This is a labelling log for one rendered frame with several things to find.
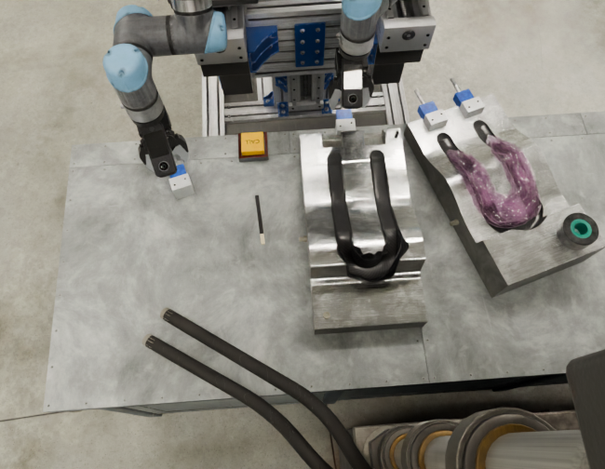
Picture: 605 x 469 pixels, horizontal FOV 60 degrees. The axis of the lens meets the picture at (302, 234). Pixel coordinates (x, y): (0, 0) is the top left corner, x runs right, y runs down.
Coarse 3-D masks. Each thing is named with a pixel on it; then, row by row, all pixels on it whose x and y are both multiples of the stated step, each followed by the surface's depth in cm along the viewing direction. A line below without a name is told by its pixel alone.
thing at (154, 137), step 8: (144, 128) 110; (152, 128) 110; (160, 128) 110; (144, 136) 110; (152, 136) 110; (160, 136) 110; (152, 144) 110; (160, 144) 110; (168, 144) 112; (152, 152) 110; (160, 152) 110; (168, 152) 111; (152, 160) 110; (160, 160) 111; (168, 160) 111; (160, 168) 111; (168, 168) 111; (176, 168) 112; (160, 176) 111
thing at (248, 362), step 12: (168, 312) 123; (180, 324) 121; (192, 324) 120; (192, 336) 120; (204, 336) 118; (216, 336) 118; (216, 348) 116; (228, 348) 115; (240, 360) 114; (252, 360) 113; (252, 372) 113; (264, 372) 111; (276, 372) 111; (276, 384) 110; (288, 384) 109
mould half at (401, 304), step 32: (384, 128) 134; (320, 160) 131; (352, 160) 131; (320, 192) 128; (352, 192) 128; (320, 224) 122; (352, 224) 122; (416, 224) 121; (320, 256) 117; (416, 256) 117; (320, 288) 122; (352, 288) 122; (384, 288) 122; (416, 288) 122; (320, 320) 119; (352, 320) 119; (384, 320) 119; (416, 320) 119
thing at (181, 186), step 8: (176, 160) 138; (184, 168) 136; (176, 176) 135; (184, 176) 134; (176, 184) 133; (184, 184) 133; (192, 184) 138; (176, 192) 133; (184, 192) 135; (192, 192) 136
